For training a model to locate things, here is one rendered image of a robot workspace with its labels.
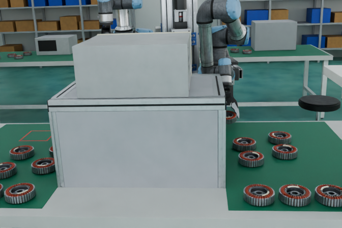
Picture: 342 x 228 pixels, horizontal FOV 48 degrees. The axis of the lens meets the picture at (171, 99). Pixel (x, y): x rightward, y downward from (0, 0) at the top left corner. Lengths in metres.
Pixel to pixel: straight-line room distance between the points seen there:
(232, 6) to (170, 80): 0.85
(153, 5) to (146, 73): 7.16
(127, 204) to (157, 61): 0.54
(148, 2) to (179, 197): 7.31
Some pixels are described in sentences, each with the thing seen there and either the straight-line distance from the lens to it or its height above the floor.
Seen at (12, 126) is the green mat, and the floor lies 0.75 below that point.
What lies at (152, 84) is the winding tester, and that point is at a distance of 1.45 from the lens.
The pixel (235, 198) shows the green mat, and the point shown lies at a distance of 1.51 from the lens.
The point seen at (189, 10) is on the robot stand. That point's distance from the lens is 2.75.
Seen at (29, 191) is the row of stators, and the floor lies 0.78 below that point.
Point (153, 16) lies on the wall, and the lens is 8.60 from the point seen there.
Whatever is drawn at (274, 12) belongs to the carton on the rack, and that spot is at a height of 1.01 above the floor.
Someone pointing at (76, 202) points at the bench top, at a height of 0.75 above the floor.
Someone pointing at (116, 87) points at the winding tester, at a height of 1.16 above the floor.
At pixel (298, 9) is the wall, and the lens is 8.77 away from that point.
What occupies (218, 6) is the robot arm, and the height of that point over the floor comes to 1.41.
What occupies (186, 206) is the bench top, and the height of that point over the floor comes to 0.75.
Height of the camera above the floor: 1.50
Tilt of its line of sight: 16 degrees down
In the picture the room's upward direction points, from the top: 2 degrees counter-clockwise
